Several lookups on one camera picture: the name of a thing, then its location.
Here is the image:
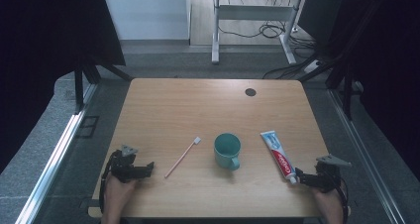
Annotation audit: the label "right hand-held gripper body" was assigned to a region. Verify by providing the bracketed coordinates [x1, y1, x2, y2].
[314, 154, 353, 194]

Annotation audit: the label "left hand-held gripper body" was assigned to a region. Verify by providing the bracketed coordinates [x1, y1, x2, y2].
[107, 144, 140, 184]

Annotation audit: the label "toothpaste tube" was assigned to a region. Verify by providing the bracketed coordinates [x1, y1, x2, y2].
[260, 130, 298, 185]

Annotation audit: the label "pink toothbrush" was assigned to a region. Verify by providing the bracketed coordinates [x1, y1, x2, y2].
[163, 136, 202, 179]

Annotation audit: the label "teal cup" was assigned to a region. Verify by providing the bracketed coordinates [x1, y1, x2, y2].
[213, 132, 243, 171]

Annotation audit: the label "person's right hand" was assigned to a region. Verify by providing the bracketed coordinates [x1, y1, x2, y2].
[311, 187, 345, 215]

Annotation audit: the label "person's left hand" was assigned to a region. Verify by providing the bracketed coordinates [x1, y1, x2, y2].
[105, 175, 138, 212]

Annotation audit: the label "black metal stand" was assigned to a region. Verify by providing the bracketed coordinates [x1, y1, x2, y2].
[73, 56, 134, 115]
[298, 56, 355, 121]

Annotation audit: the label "white power strip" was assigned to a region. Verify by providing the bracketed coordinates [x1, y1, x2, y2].
[303, 59, 322, 74]

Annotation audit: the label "black curtain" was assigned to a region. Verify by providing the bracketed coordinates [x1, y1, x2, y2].
[0, 0, 127, 172]
[298, 0, 420, 182]

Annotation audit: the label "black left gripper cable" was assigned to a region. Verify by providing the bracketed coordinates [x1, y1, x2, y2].
[98, 150, 119, 215]

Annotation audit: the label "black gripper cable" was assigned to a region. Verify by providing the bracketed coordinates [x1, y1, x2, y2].
[98, 150, 119, 215]
[336, 175, 351, 224]

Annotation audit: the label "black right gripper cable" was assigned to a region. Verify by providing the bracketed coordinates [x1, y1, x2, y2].
[336, 175, 351, 224]

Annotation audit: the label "aluminium floor rail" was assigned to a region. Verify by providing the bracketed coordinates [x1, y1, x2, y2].
[327, 88, 405, 224]
[14, 83, 98, 224]

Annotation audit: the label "grey table foot bracket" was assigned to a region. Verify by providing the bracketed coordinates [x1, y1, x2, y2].
[78, 198, 95, 210]

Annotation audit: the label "black floor cables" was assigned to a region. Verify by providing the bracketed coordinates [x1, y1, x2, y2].
[217, 0, 331, 80]

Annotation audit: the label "white desk frame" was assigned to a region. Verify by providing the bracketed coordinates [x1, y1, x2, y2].
[211, 0, 307, 65]

